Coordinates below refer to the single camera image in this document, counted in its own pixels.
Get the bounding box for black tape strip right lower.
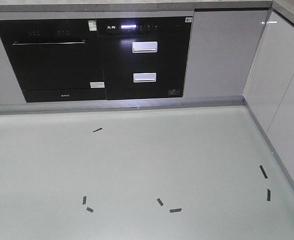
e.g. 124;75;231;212
267;189;271;202

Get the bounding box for white side cabinet panel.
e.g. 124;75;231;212
244;12;294;183

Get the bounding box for black tape strip lower middle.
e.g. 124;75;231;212
169;208;182;213

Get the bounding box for black built-in oven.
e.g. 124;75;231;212
0;12;106;103

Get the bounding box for black tape strip lower left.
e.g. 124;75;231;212
86;207;94;213

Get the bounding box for grey cabinet door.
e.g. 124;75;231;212
183;10;268;98

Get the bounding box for black drawer sterilizer cabinet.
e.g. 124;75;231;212
97;15;193;100

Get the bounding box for black tape strip right upper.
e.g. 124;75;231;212
259;165;268;179

